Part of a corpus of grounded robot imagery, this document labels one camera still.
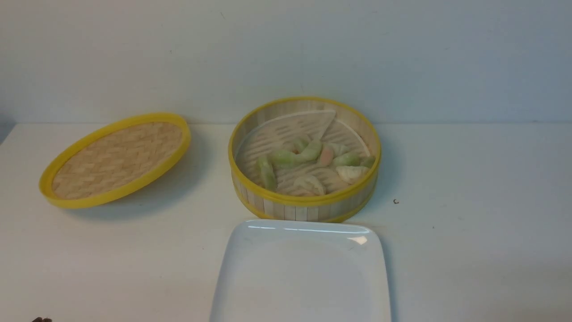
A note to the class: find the pink and white dumpling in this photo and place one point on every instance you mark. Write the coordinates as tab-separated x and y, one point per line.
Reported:
327	155

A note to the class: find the pale green dumpling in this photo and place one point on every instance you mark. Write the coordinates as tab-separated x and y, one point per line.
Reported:
347	159

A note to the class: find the long green dumpling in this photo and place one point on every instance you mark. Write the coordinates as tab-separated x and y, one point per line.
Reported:
266	172

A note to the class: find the small green dumpling back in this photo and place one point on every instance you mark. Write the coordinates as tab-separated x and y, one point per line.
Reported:
300	143

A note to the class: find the white square plate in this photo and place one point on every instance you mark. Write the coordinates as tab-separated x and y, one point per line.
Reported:
298	271

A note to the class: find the white pleated dumpling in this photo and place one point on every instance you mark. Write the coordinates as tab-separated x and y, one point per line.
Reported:
351	174
311	184

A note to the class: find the green curved dumpling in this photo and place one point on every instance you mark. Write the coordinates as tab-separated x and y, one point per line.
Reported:
284	159

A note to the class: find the white pleated dumpling front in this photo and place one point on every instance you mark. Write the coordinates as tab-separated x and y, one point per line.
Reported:
311	184

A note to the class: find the yellow rimmed woven steamer lid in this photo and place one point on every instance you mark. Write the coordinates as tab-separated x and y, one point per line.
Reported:
115	161

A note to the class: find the white pleated dumpling right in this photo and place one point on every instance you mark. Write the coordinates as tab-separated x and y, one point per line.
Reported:
351	174

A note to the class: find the yellow rimmed bamboo steamer basket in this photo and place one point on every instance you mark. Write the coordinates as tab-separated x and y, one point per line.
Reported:
335	207

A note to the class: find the small green dumpling right edge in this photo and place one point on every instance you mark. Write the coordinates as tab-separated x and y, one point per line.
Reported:
368	161

